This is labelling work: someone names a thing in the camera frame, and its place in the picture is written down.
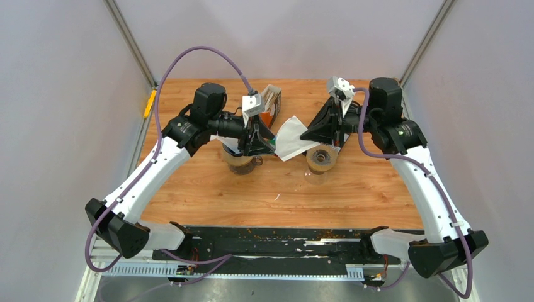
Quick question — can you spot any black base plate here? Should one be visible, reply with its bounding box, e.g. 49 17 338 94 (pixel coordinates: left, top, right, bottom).
172 226 401 276

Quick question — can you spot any yellow marker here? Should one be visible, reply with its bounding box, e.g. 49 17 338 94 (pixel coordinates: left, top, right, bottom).
143 89 157 120

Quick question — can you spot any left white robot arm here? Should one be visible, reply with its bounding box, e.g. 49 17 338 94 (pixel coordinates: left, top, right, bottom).
85 83 275 260

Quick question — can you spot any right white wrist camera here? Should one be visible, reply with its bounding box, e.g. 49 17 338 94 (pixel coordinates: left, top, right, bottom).
327 76 356 117

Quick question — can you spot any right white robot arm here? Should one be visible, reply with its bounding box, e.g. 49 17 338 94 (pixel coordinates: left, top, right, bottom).
301 77 489 278

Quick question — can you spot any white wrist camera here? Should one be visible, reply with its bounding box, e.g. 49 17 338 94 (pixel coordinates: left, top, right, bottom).
241 93 265 126
327 76 356 117

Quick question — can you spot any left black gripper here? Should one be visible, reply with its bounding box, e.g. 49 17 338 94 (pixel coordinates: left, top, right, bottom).
209 112 277 158

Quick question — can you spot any orange filter box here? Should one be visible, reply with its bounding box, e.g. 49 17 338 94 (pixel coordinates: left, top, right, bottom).
259 84 281 129

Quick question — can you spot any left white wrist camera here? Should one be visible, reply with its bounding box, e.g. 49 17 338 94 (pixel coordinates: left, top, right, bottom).
241 93 265 126

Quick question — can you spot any large wooden dripper ring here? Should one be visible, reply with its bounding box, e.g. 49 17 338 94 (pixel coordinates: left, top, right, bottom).
221 145 255 167

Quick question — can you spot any glass coffee carafe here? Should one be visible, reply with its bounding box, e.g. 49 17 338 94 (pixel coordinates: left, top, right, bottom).
227 156 264 175

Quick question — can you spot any white paper coffee filter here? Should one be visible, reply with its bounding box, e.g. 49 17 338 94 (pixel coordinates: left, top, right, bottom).
210 135 241 154

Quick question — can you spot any small wooden dripper ring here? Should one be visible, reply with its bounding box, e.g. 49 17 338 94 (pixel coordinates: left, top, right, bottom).
305 150 339 172

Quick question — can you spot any aluminium frame rail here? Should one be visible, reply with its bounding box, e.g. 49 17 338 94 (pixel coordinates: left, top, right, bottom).
85 234 470 281

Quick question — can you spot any clear glass beaker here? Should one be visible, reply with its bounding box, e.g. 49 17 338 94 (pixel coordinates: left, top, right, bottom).
304 169 331 186

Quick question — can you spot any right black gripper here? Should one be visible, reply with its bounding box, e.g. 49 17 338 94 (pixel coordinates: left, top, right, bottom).
300 96 379 147

